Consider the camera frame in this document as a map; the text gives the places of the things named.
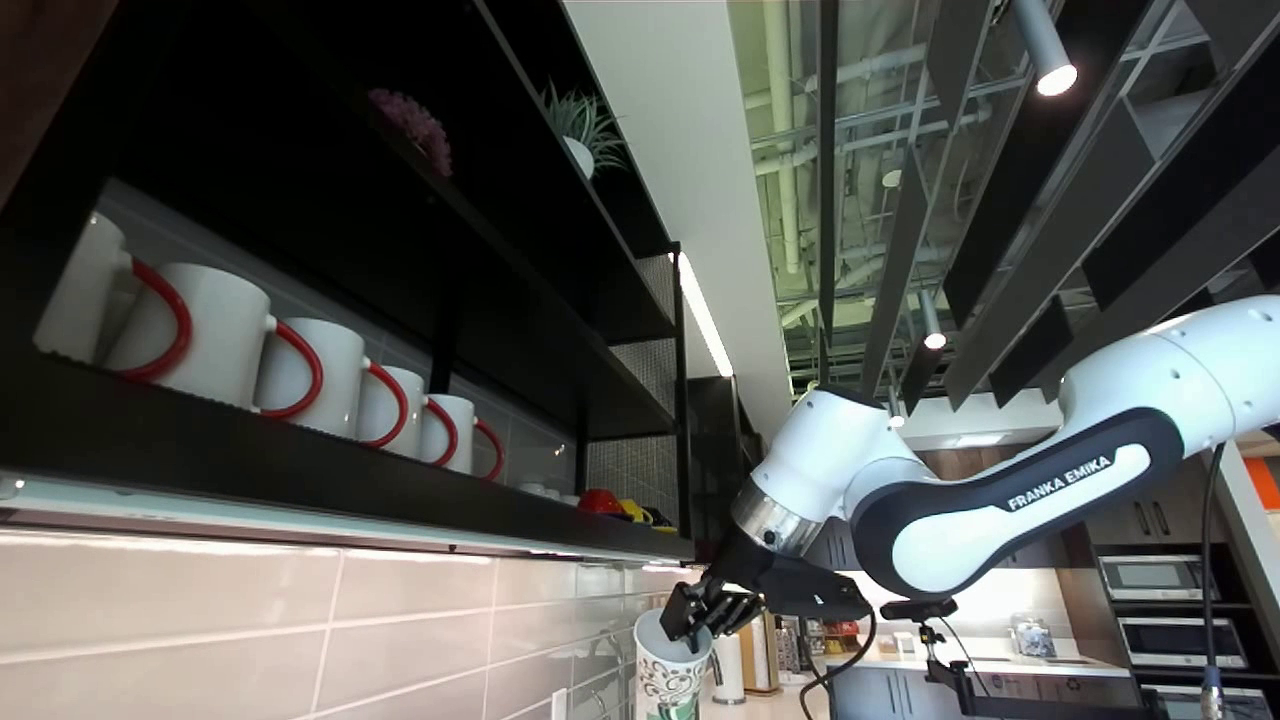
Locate small ceiling spotlight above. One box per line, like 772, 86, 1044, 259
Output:
916, 287, 951, 354

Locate purple potted plant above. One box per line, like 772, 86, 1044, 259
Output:
363, 82, 456, 181

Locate stainless microwave oven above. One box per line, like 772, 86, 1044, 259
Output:
1093, 546, 1212, 609

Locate bluish glass jar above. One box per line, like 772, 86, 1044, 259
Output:
1010, 613, 1060, 663

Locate white mug red handle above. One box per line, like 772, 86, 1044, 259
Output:
469, 415, 513, 487
252, 313, 372, 440
418, 387, 479, 481
99, 256, 282, 410
352, 354, 431, 456

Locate under-shelf light strip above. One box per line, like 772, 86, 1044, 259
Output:
0, 469, 700, 569

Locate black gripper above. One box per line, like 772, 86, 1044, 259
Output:
658, 533, 808, 652

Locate small red object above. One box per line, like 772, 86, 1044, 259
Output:
578, 482, 629, 525

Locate beige canister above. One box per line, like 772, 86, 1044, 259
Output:
741, 613, 784, 696

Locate green plant white pot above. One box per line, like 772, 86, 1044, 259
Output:
535, 78, 629, 183

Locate black bar camera on tripod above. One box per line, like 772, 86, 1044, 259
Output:
875, 590, 995, 714

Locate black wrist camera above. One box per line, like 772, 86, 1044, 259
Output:
795, 569, 879, 624

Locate white paper towel roll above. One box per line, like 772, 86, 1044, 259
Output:
707, 629, 753, 709

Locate large ceiling spotlight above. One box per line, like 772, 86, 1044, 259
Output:
1011, 0, 1084, 99

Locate black shelf unit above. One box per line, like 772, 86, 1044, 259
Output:
0, 0, 772, 563

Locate stainless wall oven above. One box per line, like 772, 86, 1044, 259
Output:
1114, 613, 1216, 672

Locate white ceramic mug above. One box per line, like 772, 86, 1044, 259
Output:
29, 208, 137, 369

